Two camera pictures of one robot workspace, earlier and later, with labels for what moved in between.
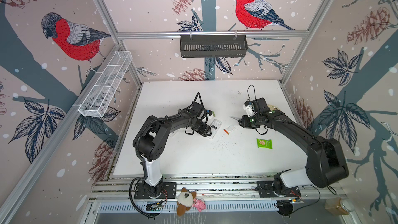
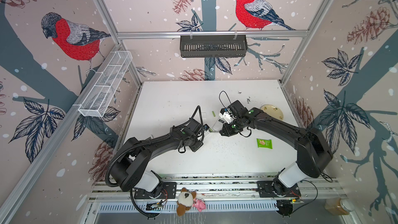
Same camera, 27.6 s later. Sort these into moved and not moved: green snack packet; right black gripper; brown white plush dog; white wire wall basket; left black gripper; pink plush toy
Moved: left black gripper; right black gripper
Not moved: brown white plush dog; pink plush toy; white wire wall basket; green snack packet
